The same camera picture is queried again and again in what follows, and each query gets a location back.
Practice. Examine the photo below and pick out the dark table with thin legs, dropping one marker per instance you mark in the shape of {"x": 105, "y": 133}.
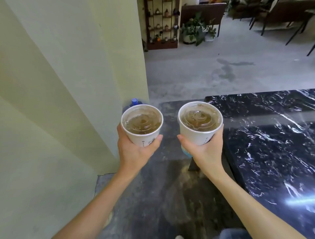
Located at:
{"x": 308, "y": 14}

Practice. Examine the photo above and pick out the dark wooden display shelf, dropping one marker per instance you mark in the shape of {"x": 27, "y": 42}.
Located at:
{"x": 162, "y": 45}

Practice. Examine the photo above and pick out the small green potted plant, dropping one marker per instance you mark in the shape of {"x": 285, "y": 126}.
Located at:
{"x": 210, "y": 32}

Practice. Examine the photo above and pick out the large green potted plant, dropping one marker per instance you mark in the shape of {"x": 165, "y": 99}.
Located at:
{"x": 193, "y": 28}

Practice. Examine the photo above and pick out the white paper cup clear lid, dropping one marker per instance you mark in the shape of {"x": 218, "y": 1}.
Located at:
{"x": 200, "y": 118}
{"x": 141, "y": 120}

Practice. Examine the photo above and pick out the person's left thumb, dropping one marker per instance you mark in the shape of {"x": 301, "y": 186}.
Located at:
{"x": 155, "y": 143}

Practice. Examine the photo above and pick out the dark brown wooden bench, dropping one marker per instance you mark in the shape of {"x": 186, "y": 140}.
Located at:
{"x": 204, "y": 12}

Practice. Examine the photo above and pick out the person's left forearm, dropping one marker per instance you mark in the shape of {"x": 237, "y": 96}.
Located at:
{"x": 98, "y": 209}

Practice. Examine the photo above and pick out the person's left hand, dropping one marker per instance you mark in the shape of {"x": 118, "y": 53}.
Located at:
{"x": 133, "y": 155}

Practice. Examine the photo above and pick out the person's right forearm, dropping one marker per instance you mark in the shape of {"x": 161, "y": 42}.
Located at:
{"x": 246, "y": 209}

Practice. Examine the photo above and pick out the group of small shelf figurines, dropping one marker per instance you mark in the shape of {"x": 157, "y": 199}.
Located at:
{"x": 166, "y": 12}

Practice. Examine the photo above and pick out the person's right thumb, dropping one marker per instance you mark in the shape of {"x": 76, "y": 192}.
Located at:
{"x": 185, "y": 142}

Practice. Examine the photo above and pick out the blue capped plastic bottle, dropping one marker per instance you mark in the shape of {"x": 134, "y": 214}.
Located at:
{"x": 134, "y": 101}

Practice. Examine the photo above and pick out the person's blue jeans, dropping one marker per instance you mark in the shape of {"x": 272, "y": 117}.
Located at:
{"x": 232, "y": 234}

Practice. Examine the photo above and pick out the person's right hand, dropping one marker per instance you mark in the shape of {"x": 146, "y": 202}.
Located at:
{"x": 206, "y": 155}

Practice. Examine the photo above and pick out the dark chair with thin legs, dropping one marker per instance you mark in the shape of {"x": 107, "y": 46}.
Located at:
{"x": 283, "y": 9}

